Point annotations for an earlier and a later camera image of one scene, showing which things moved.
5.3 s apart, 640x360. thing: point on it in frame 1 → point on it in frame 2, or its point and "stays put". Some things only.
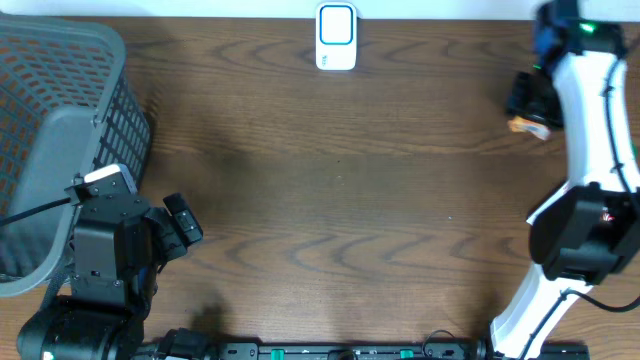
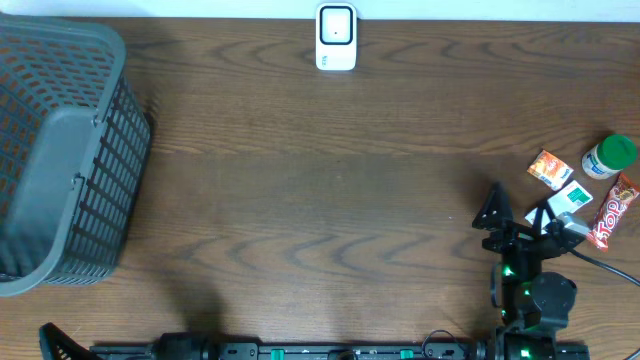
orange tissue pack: [519, 124] → [550, 170]
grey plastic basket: [68, 103] stays put
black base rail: [358, 351] stays put
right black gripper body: [536, 93] → [513, 243]
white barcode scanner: [336, 36] stays put
